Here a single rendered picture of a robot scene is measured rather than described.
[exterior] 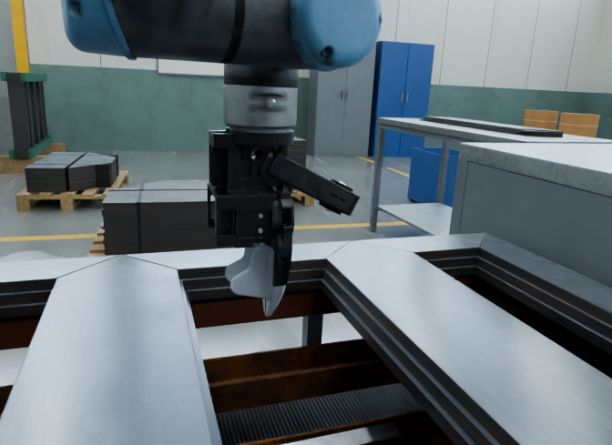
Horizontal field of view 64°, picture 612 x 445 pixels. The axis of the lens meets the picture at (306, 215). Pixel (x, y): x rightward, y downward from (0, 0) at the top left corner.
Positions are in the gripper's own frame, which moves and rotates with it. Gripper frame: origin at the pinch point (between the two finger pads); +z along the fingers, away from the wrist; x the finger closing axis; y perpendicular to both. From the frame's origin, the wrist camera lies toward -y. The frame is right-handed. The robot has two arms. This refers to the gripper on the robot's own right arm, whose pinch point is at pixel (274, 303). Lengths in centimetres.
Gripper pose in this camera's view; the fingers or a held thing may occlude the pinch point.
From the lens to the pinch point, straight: 57.4
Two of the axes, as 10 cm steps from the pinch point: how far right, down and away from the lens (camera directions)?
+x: 3.2, 2.6, -9.1
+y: -9.5, 0.4, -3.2
